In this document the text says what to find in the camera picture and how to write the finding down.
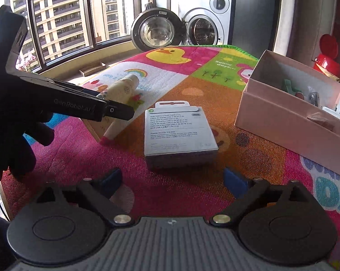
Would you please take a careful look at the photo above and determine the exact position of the green plastic clip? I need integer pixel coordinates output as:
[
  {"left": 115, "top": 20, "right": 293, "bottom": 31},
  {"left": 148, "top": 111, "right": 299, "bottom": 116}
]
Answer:
[{"left": 282, "top": 79, "right": 302, "bottom": 96}]

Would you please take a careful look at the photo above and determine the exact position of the colourful cartoon play mat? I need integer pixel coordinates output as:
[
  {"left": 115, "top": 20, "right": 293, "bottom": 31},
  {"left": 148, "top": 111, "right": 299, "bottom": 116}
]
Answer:
[{"left": 0, "top": 44, "right": 340, "bottom": 260}]

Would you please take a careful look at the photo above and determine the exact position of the white washing machine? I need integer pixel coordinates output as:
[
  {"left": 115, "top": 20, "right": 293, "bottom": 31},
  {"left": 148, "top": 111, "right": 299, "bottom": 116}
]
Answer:
[{"left": 178, "top": 0, "right": 236, "bottom": 46}]

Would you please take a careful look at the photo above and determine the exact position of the cream cosmetic tube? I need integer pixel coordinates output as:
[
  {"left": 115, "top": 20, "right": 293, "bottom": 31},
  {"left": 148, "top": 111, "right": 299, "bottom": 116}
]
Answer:
[{"left": 98, "top": 73, "right": 139, "bottom": 139}]

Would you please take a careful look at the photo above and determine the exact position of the pink cardboard box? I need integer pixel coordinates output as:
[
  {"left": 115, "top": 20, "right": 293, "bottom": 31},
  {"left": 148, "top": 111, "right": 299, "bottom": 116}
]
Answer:
[{"left": 235, "top": 50, "right": 340, "bottom": 175}]

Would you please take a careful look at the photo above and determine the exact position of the white USB charger cube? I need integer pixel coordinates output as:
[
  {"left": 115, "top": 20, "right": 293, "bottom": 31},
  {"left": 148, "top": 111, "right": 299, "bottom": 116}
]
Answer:
[{"left": 322, "top": 106, "right": 340, "bottom": 120}]

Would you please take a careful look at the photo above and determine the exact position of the round washing machine door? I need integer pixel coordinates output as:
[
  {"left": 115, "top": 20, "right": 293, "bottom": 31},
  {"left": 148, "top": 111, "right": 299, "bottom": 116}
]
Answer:
[{"left": 130, "top": 7, "right": 186, "bottom": 52}]

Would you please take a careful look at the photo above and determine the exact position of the red pedestal trash bin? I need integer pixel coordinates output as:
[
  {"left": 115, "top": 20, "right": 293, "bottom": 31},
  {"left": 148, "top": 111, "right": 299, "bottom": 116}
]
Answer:
[{"left": 313, "top": 34, "right": 340, "bottom": 83}]

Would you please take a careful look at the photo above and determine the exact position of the black gloved left hand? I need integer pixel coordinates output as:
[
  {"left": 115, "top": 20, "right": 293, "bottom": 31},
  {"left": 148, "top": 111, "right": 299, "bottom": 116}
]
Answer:
[{"left": 0, "top": 111, "right": 54, "bottom": 181}]

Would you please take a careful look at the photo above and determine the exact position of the small wooden tray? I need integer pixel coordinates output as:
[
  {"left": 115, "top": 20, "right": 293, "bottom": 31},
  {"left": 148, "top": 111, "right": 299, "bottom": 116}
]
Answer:
[{"left": 79, "top": 61, "right": 107, "bottom": 77}]

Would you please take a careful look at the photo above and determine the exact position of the white product box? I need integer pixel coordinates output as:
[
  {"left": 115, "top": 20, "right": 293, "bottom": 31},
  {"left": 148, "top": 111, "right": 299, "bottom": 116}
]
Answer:
[{"left": 144, "top": 100, "right": 218, "bottom": 169}]

